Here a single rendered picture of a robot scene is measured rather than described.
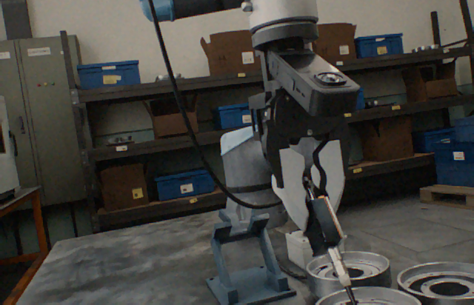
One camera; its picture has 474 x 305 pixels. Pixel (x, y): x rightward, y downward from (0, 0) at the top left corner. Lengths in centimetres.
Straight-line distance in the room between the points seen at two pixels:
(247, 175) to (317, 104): 62
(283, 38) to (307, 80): 8
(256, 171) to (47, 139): 339
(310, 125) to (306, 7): 12
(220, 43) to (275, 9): 366
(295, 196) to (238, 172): 54
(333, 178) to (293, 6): 18
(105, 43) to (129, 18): 34
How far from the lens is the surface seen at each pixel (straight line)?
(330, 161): 47
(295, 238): 72
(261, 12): 46
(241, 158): 98
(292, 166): 45
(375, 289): 53
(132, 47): 454
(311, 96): 38
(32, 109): 428
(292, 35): 45
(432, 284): 57
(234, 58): 412
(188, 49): 459
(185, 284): 73
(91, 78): 398
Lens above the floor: 104
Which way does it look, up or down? 3 degrees down
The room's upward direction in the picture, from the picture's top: 8 degrees counter-clockwise
